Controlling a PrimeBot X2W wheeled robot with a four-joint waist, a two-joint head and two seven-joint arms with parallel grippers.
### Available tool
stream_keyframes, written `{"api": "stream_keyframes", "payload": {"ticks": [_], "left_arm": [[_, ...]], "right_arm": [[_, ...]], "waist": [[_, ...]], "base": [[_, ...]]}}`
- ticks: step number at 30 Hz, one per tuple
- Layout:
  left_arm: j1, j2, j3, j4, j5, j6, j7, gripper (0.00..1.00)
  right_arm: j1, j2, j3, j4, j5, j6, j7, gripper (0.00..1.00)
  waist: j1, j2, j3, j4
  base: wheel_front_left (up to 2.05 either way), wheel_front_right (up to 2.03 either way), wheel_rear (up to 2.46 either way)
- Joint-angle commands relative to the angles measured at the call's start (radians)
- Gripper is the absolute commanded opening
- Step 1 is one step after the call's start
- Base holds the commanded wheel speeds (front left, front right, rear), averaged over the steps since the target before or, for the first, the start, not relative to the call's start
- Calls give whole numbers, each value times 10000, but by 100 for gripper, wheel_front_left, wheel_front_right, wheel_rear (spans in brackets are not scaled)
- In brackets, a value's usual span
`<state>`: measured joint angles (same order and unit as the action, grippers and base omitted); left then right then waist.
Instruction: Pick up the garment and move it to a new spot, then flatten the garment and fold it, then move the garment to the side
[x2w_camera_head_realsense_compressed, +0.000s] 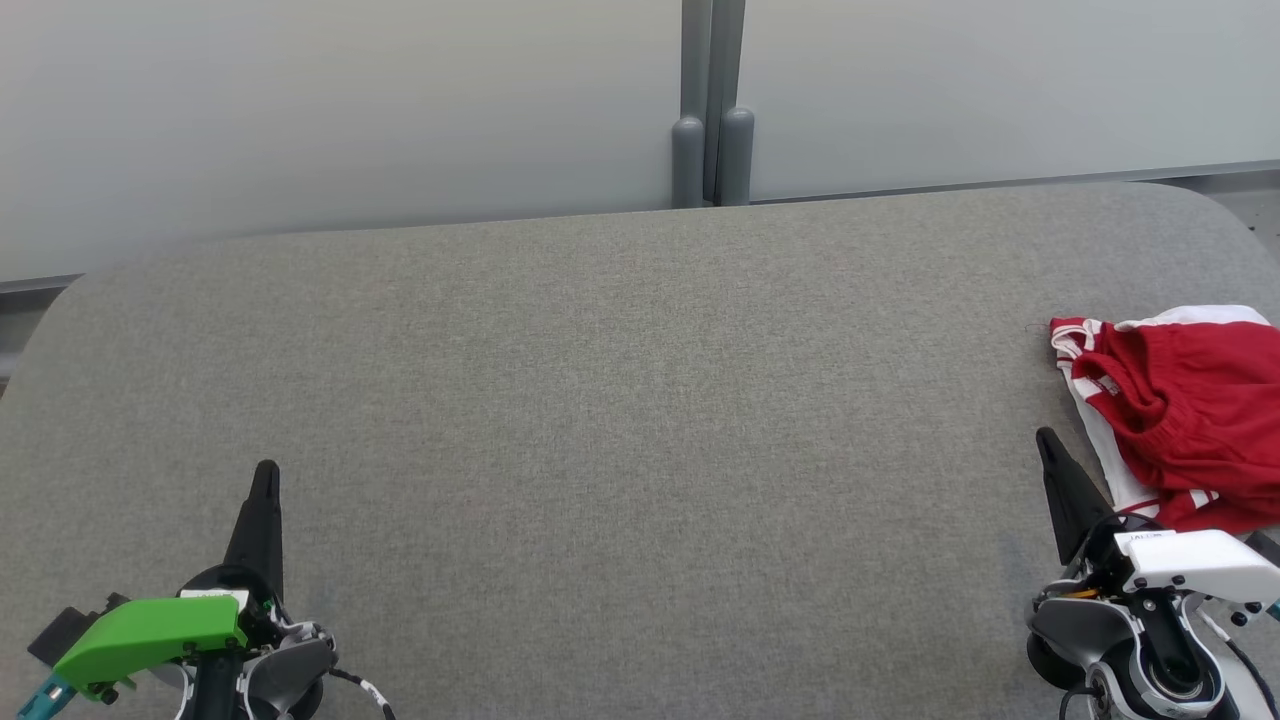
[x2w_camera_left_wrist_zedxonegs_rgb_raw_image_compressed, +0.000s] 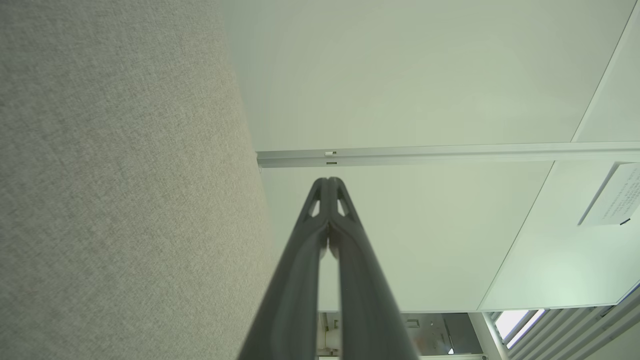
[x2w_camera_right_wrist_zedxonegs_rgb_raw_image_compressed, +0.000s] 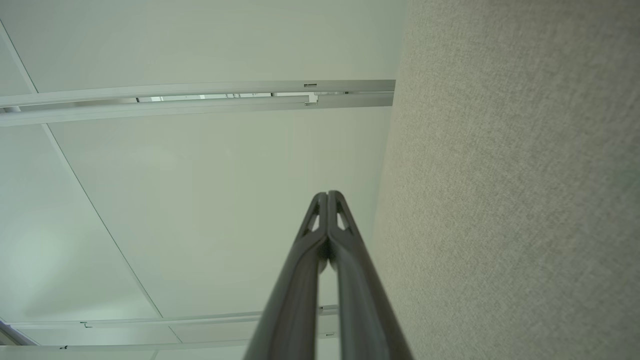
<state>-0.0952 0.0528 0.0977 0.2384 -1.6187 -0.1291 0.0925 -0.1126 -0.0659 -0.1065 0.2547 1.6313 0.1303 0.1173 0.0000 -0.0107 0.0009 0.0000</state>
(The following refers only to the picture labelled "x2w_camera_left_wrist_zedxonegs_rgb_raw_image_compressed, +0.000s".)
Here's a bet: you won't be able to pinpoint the white paper notice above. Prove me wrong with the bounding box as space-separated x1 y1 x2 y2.
578 162 640 227

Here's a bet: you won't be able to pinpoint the grey fabric sofa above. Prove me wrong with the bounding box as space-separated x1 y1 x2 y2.
0 0 281 360

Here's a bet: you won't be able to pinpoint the aluminium partition rail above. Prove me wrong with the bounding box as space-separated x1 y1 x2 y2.
256 141 640 169

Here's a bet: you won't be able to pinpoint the grey window blinds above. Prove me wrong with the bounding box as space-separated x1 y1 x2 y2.
492 282 640 360

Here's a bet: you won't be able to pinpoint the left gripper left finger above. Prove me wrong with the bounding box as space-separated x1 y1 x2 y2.
237 177 331 360

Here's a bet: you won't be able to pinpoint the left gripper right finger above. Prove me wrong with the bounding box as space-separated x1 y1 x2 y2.
329 177 420 360

